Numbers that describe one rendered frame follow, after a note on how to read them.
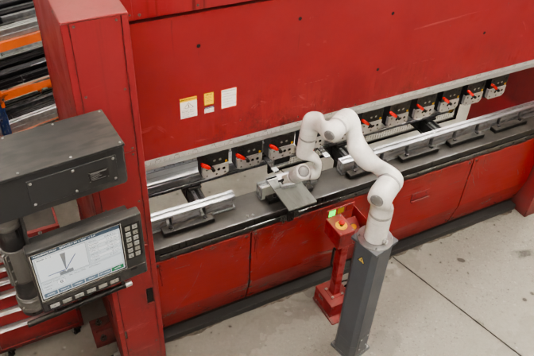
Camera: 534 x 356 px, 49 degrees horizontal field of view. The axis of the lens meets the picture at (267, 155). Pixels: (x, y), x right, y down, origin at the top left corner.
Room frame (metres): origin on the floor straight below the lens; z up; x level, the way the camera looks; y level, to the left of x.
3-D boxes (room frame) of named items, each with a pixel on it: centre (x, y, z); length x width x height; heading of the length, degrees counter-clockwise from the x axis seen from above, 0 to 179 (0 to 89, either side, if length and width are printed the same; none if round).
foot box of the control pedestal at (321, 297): (2.49, -0.51, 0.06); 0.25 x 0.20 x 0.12; 30
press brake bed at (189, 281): (2.91, -0.68, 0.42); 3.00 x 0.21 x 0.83; 119
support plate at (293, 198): (2.51, -0.15, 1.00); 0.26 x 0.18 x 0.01; 29
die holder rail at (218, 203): (2.38, 0.40, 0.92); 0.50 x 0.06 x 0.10; 119
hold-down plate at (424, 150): (3.07, -0.99, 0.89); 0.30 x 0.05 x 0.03; 119
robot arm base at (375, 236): (2.18, -0.60, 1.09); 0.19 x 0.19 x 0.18
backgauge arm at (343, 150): (3.26, -0.43, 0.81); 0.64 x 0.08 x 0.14; 29
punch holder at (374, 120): (2.92, -0.59, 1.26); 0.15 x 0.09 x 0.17; 119
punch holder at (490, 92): (3.39, -1.47, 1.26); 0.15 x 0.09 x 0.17; 119
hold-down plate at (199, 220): (2.31, 0.42, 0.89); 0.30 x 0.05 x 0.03; 119
